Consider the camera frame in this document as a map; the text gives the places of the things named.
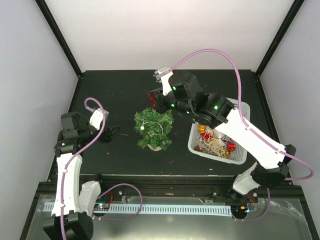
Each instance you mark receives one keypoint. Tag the left black frame post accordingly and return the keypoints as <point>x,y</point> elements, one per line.
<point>47,14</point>

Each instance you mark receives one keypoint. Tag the red gift box ornament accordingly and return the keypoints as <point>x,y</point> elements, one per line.
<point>231,147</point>

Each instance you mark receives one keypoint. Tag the white plastic basket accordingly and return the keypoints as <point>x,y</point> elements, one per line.
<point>196,146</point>

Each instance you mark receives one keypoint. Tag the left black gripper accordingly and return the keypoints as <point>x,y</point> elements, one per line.
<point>108,136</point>

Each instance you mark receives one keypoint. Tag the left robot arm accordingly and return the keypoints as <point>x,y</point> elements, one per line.
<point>74,202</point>

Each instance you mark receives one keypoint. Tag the small green christmas tree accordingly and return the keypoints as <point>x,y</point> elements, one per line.
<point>154,143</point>

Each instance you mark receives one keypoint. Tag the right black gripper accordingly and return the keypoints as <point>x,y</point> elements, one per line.
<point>160,107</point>

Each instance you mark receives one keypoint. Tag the gold merry christmas sign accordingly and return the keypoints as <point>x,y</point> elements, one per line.
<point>213,147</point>

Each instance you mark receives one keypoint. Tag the black frame post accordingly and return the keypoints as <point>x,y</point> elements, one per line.
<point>47,14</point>
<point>281,32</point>

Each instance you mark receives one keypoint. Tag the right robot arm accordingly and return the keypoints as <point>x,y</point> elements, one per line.
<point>182,92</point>

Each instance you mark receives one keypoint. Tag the white bulb string lights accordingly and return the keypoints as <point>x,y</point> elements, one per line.
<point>152,128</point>

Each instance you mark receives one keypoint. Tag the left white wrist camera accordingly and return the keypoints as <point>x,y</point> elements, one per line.
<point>96,119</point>

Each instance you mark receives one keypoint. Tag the red star tree topper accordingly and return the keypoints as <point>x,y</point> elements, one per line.
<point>152,100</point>

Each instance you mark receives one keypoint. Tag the light blue cable duct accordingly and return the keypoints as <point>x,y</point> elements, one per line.
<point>164,209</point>

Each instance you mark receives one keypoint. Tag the right black frame post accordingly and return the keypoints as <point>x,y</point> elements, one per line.
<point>281,32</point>

